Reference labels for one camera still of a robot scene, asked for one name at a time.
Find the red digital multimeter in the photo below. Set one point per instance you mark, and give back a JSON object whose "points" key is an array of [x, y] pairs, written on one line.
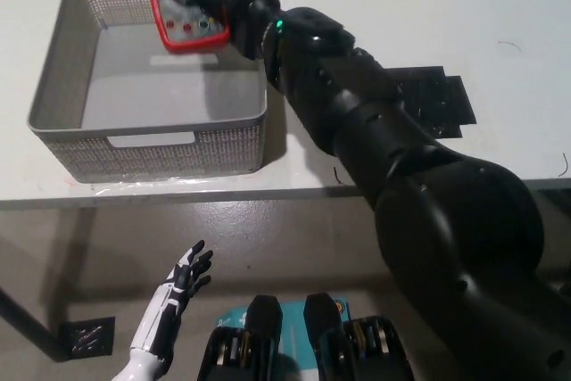
{"points": [[196, 28]]}

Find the grey perforated plastic basket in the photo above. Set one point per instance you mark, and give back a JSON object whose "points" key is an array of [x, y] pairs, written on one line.
{"points": [[134, 100]]}

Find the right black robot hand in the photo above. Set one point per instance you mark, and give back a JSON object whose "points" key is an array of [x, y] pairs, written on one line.
{"points": [[243, 2]]}

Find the black metal table leg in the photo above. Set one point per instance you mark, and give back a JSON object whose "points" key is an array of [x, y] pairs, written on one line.
{"points": [[27, 320]]}

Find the black tape patch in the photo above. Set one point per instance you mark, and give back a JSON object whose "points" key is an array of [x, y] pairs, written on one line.
{"points": [[439, 100]]}

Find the clear tape strip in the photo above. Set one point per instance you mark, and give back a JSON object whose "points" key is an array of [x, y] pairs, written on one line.
{"points": [[147, 184]]}

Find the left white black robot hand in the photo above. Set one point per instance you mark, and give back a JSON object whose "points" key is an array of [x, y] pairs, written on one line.
{"points": [[163, 314]]}

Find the black ribbed robot body block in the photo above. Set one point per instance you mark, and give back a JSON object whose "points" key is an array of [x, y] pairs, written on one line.
{"points": [[352, 350], [250, 345]]}

